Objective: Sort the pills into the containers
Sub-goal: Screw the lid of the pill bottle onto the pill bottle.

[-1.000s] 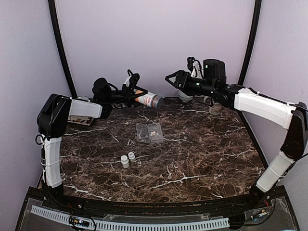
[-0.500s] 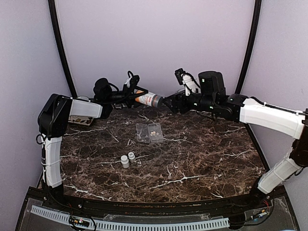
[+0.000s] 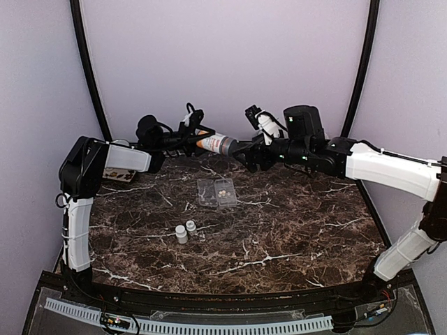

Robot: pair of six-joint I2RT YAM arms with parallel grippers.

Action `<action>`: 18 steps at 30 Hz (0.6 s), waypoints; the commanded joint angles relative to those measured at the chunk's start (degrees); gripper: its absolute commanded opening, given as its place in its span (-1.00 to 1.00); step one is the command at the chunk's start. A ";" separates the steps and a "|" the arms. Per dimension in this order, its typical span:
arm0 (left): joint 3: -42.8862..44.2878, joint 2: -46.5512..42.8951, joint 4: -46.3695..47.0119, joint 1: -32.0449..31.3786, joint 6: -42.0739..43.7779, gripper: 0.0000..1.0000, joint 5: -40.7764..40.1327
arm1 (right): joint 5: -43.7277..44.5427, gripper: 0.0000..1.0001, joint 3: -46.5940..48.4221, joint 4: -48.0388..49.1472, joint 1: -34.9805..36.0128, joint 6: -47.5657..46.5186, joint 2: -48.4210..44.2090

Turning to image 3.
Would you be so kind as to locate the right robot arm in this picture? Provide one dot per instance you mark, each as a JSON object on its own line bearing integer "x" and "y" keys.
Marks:
{"x": 301, "y": 141}

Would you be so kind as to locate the clear plastic pill organizer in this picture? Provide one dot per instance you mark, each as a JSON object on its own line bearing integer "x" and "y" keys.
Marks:
{"x": 207, "y": 191}

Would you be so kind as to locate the teal bowl on plate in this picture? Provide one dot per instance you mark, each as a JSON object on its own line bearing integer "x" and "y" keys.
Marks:
{"x": 121, "y": 142}

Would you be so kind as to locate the square floral ceramic plate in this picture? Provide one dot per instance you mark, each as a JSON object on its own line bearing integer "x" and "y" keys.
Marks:
{"x": 116, "y": 174}

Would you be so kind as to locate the yellow pills in organizer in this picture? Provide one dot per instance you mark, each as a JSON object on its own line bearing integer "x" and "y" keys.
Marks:
{"x": 224, "y": 193}

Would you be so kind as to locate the orange pill bottle grey cap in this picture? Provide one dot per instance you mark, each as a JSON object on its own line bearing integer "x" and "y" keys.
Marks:
{"x": 219, "y": 144}

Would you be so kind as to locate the white pill bottle front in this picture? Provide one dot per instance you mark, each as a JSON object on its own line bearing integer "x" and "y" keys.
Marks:
{"x": 181, "y": 234}

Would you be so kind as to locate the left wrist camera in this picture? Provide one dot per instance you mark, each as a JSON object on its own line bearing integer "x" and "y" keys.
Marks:
{"x": 193, "y": 118}

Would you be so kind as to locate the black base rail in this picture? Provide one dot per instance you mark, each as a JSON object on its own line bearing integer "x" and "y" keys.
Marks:
{"x": 126, "y": 295}

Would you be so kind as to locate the white pill bottle rear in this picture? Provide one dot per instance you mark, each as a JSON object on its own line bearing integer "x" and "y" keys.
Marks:
{"x": 191, "y": 227}

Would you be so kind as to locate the black frame post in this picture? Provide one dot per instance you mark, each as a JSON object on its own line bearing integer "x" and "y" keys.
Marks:
{"x": 88, "y": 70}
{"x": 367, "y": 46}

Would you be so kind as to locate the black right frame post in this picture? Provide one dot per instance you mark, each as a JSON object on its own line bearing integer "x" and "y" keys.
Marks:
{"x": 367, "y": 46}

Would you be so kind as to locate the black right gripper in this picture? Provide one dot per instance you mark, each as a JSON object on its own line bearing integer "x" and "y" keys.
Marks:
{"x": 256, "y": 148}

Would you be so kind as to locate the black left frame post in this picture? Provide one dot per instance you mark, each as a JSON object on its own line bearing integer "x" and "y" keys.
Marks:
{"x": 88, "y": 70}

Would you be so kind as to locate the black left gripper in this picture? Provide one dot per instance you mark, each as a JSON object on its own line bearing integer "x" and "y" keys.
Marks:
{"x": 187, "y": 139}

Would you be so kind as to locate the white pill bottle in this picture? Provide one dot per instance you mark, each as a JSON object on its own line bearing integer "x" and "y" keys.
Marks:
{"x": 181, "y": 234}
{"x": 191, "y": 227}

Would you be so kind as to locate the white slotted cable duct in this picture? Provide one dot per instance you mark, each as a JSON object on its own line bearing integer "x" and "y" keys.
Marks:
{"x": 163, "y": 322}

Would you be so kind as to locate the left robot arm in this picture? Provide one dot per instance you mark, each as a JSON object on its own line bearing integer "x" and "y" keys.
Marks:
{"x": 81, "y": 174}

